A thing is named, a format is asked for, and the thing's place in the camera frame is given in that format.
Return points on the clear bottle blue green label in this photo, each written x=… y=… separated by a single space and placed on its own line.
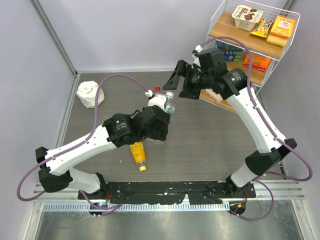
x=169 y=108

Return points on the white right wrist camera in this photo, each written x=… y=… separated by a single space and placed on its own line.
x=196 y=51

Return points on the blue green box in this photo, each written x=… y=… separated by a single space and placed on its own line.
x=230 y=53

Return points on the crumpled white paper towel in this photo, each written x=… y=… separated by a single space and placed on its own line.
x=87 y=92

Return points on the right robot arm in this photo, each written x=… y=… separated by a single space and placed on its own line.
x=209 y=71

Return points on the white bottle cap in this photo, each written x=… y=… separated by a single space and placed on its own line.
x=170 y=94

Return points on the white slotted cable duct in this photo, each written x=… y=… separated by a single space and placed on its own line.
x=184 y=206

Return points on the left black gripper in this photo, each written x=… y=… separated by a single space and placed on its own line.
x=161 y=134

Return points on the orange snack box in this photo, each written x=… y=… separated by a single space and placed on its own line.
x=259 y=62

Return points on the white pink small box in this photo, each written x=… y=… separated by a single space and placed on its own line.
x=216 y=96

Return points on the white wire shelf rack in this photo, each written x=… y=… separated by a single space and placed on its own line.
x=222 y=24

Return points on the yellow label bottle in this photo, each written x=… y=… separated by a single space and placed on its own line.
x=138 y=154

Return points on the yellow candy bag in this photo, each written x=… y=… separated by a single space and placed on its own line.
x=263 y=28

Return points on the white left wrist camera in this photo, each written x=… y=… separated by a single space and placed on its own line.
x=157 y=99

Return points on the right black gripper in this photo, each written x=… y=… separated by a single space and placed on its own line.
x=185 y=69

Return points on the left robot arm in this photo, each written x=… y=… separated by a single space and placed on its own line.
x=121 y=129

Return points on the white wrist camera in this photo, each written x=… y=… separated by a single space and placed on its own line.
x=196 y=51
x=157 y=99

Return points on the white yogurt cup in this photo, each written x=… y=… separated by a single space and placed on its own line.
x=246 y=18

